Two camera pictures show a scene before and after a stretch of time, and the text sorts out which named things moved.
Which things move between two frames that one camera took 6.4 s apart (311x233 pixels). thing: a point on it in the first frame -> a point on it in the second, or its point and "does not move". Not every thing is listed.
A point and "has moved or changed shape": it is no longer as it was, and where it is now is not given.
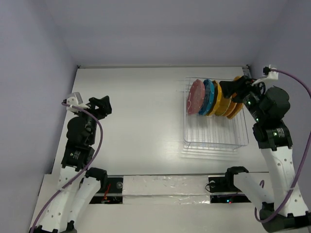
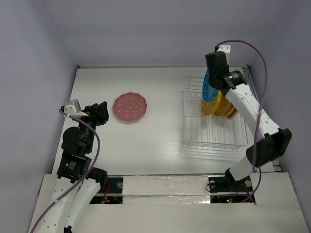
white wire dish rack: x=213 y=132 does not move
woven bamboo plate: x=223 y=106 does not move
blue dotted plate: x=209 y=97 has moved or changed shape
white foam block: x=160 y=190 does not move
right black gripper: x=237 y=88 -> x=214 y=79
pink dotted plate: x=196 y=97 -> x=129 y=106
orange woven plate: x=232 y=107 does not move
